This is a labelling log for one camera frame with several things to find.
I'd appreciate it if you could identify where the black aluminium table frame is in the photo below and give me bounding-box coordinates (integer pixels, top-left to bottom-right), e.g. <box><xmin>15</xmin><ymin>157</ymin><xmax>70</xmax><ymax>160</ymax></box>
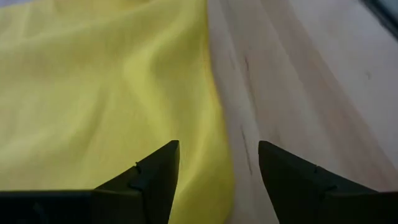
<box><xmin>359</xmin><ymin>0</ymin><xmax>398</xmax><ymax>42</ymax></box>

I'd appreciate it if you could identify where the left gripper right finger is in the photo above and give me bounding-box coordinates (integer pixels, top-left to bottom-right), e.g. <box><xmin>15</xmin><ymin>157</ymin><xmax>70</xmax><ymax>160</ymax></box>
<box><xmin>257</xmin><ymin>140</ymin><xmax>398</xmax><ymax>224</ymax></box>

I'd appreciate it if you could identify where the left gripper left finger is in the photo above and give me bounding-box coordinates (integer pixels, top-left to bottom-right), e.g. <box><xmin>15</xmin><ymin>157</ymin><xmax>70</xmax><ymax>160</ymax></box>
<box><xmin>0</xmin><ymin>139</ymin><xmax>180</xmax><ymax>224</ymax></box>

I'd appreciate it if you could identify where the yellow microfiber towel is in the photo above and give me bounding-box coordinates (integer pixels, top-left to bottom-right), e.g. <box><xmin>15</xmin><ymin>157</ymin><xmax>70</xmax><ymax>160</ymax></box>
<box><xmin>0</xmin><ymin>0</ymin><xmax>235</xmax><ymax>224</ymax></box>

